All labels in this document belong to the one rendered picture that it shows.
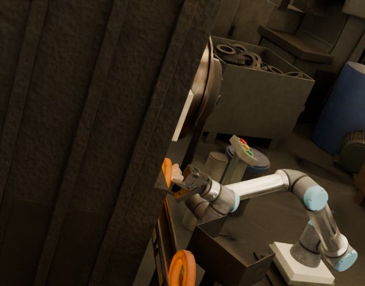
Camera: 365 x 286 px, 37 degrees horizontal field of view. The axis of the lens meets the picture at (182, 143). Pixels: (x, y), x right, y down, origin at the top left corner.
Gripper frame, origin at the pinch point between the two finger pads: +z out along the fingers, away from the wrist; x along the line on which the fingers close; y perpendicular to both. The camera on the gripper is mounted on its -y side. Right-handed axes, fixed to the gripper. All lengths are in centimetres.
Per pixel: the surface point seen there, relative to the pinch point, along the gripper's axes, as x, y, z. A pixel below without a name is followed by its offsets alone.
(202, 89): 0.6, 38.6, 8.0
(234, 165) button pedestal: -85, -12, -77
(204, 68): -3.2, 45.0, 11.1
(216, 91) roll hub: -7.6, 38.9, -1.0
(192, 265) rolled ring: 55, -1, -2
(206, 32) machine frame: 27, 61, 30
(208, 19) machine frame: 27, 65, 32
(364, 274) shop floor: -60, -28, -195
